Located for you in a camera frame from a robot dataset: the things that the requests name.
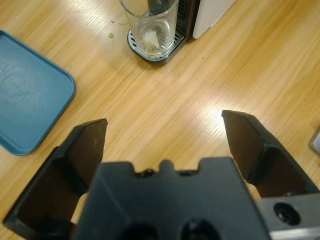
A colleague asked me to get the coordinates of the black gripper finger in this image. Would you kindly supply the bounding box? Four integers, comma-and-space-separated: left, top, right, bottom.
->
221, 109, 320, 200
2, 117, 109, 240

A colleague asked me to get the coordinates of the clear drinking glass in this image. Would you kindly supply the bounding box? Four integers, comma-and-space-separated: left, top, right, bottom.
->
118, 0, 180, 57

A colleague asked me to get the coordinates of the white capsule coffee machine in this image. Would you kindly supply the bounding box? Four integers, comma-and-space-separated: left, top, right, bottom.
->
127, 0, 237, 67

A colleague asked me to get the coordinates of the teal plastic tray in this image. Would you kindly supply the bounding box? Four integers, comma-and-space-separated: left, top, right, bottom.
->
0, 29, 77, 157

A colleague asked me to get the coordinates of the grey mount plate with post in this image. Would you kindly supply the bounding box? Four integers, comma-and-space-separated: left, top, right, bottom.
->
308, 130, 320, 155

